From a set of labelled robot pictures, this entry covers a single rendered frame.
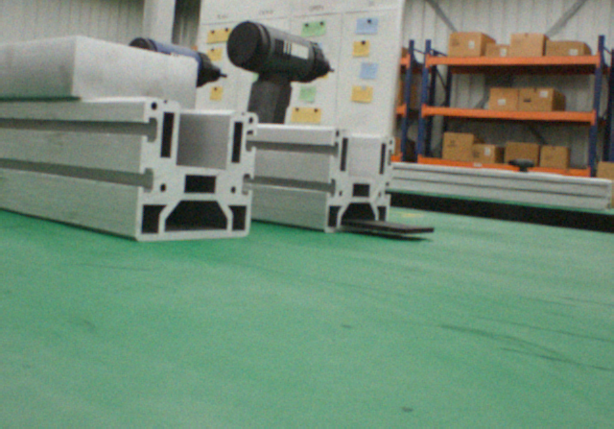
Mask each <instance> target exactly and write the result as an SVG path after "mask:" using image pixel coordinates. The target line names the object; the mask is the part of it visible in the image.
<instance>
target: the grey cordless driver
mask: <svg viewBox="0 0 614 429"><path fill-rule="evenodd" d="M225 50H226V56H227V58H228V60H229V62H230V63H231V64H232V65H233V66H234V67H236V68H239V69H241V70H244V71H247V72H250V73H254V74H258V77H257V81H255V82H254V83H252V85H251V90H250V94H249V100H248V104H247V110H246V112H253V113H256V114H257V117H258V124H261V125H285V121H286V113H287V107H289V106H290V102H291V97H292V91H293V88H292V87H291V83H303V84H307V83H312V82H313V81H316V80H317V78H319V77H323V76H325V75H326V74H327V73H328V72H335V68H334V67H331V62H329V60H328V58H326V57H325V56H324V54H323V53H322V49H320V47H319V45H318V44H316V43H315V42H312V41H310V40H307V39H306V38H304V37H302V36H296V35H293V34H290V33H288V32H285V31H282V30H279V29H276V28H274V27H272V26H269V25H266V24H262V23H259V22H252V21H249V20H246V21H242V22H240V23H238V24H237V25H236V26H235V27H234V28H233V29H232V31H231V32H230V34H229V36H228V37H227V41H226V46H225Z"/></svg>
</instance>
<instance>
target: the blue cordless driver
mask: <svg viewBox="0 0 614 429"><path fill-rule="evenodd" d="M129 46H130V47H133V48H137V49H142V50H146V51H150V52H154V53H158V54H161V55H170V56H174V57H178V58H182V59H187V60H193V61H197V62H198V64H197V77H196V88H199V87H202V86H203V85H206V84H207V83H215V82H217V81H218V80H219V78H225V79H226V78H227V75H226V74H223V73H221V68H220V67H219V66H218V65H217V64H215V63H214V62H212V61H211V58H210V57H209V56H207V55H206V54H205V53H202V52H198V51H196V50H194V49H191V48H187V47H183V46H179V45H176V44H173V43H169V42H167V43H165V42H162V41H158V40H154V39H150V38H143V37H137V38H135V39H134V40H133V41H132V42H131V43H130V44H129Z"/></svg>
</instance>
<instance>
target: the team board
mask: <svg viewBox="0 0 614 429"><path fill-rule="evenodd" d="M404 6H405V0H202V5H201V18H200V30H199V43H198V52H202V53H205V54H206V55H207V56H209V57H210V58H211V61H212V62H214V63H215V64H217V65H218V66H219V67H220V68H221V73H223V74H226V75H227V78H226V79H225V78H219V80H218V81H217V82H215V83H207V84H206V85H203V86H202V87H199V88H196V90H195V103H194V109H195V110H231V109H235V110H241V111H246V110H247V104H248V100H249V94H250V90H251V85H252V83H254V82H255V81H257V77H258V74H254V73H250V72H247V71H244V70H241V69H239V68H236V67H234V66H233V65H232V64H231V63H230V62H229V60H228V58H227V56H226V50H225V46H226V41H227V37H228V36H229V34H230V32H231V31H232V29H233V28H234V27H235V26H236V25H237V24H238V23H240V22H242V21H246V20H249V21H252V22H259V23H262V24H266V25H269V26H272V27H274V28H276V29H279V30H282V31H285V32H288V33H290V34H293V35H296V36H302V37H304V38H306V39H307V40H310V41H312V42H315V43H316V44H318V45H319V47H320V49H322V53H323V54H324V56H325V57H326V58H328V60H329V62H331V67H334V68H335V72H328V73H327V74H326V75H325V76H323V77H319V78H317V80H316V81H313V82H312V83H307V84H303V83H291V87H292V88H293V91H292V97H291V102H290V106H289V107H287V113H286V121H285V125H286V126H311V127H336V128H342V129H348V130H351V132H352V133H364V134H383V135H388V136H393V138H394V134H395V123H396V112H397V102H398V90H399V80H400V73H399V69H400V59H401V48H402V37H403V27H404V16H405V9H404Z"/></svg>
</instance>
